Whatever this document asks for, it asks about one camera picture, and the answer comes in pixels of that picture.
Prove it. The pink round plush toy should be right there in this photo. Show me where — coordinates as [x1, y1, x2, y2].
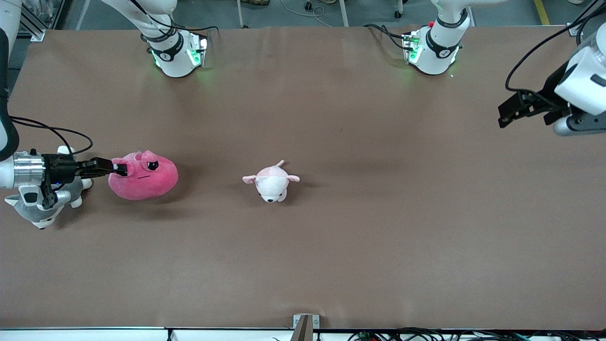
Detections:
[108, 151, 179, 200]

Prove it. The grey white husky plush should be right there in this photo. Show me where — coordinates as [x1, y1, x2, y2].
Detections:
[5, 146, 93, 230]

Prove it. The metal connector box green light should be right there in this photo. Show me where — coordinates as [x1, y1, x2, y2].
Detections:
[187, 37, 209, 68]
[402, 31, 423, 64]

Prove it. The white side table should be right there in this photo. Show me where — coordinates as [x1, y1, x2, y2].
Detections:
[0, 326, 606, 341]

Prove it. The white pink plush dog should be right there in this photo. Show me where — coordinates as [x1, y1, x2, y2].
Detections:
[242, 160, 301, 203]

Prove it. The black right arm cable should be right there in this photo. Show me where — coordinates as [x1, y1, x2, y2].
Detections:
[9, 116, 94, 157]

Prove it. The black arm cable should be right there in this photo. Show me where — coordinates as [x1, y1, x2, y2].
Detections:
[9, 116, 94, 157]
[505, 5, 606, 95]

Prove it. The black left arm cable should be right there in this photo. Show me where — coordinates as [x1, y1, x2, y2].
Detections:
[505, 5, 606, 95]

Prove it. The aluminium corner frame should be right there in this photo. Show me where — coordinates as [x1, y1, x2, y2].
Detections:
[19, 0, 46, 42]
[568, 0, 606, 37]

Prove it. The black base cable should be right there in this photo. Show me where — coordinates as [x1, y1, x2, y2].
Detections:
[364, 24, 408, 50]

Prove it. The pale floor cable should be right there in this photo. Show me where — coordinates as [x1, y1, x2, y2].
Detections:
[279, 0, 334, 27]

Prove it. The black cable bundle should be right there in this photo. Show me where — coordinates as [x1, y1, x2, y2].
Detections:
[348, 327, 606, 341]

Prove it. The aluminium camera mount post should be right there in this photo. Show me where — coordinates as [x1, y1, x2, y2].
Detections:
[293, 314, 321, 341]

